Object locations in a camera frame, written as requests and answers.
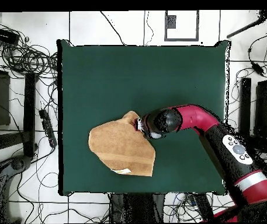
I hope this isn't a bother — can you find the black rectangular box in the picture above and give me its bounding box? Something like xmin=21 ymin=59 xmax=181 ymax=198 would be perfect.
xmin=0 ymin=25 xmax=20 ymax=46

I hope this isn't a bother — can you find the black tripod leg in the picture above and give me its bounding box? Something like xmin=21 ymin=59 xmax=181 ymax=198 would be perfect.
xmin=226 ymin=9 xmax=267 ymax=39

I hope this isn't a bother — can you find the black flat device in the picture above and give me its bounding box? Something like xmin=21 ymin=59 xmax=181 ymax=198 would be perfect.
xmin=192 ymin=193 xmax=215 ymax=222

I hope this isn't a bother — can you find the tangle of black cables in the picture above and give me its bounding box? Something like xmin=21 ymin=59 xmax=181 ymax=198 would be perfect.
xmin=0 ymin=17 xmax=59 ymax=81

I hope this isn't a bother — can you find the dark green table cloth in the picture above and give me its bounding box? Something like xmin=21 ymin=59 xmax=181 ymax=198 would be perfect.
xmin=57 ymin=39 xmax=231 ymax=196

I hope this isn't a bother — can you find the grey square floor frame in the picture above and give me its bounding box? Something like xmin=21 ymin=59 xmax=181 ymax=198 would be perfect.
xmin=164 ymin=10 xmax=200 ymax=42

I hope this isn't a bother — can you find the long black cable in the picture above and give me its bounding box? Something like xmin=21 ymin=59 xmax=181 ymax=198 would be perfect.
xmin=99 ymin=10 xmax=126 ymax=46

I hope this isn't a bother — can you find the grey curved stand base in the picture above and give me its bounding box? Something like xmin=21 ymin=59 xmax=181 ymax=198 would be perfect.
xmin=0 ymin=155 xmax=33 ymax=223

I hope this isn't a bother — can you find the long black power strip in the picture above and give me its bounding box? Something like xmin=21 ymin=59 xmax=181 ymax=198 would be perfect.
xmin=38 ymin=108 xmax=58 ymax=148

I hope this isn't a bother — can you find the black upright bar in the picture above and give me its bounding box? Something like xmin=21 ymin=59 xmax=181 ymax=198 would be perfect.
xmin=239 ymin=77 xmax=252 ymax=122

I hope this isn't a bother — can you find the small grey square plate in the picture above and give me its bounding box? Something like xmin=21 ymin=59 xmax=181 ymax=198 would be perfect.
xmin=165 ymin=15 xmax=178 ymax=29

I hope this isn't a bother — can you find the black metal frame stand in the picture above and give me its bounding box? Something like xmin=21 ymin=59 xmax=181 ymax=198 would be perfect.
xmin=0 ymin=52 xmax=39 ymax=159

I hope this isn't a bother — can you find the black inline power brick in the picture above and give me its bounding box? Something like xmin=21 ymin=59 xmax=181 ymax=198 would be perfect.
xmin=251 ymin=61 xmax=265 ymax=76

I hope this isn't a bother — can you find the tan terry towel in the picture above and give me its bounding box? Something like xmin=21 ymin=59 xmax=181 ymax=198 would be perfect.
xmin=88 ymin=110 xmax=157 ymax=177

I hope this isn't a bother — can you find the black robot pedestal stand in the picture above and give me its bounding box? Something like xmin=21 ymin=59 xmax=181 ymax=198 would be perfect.
xmin=109 ymin=192 xmax=167 ymax=223

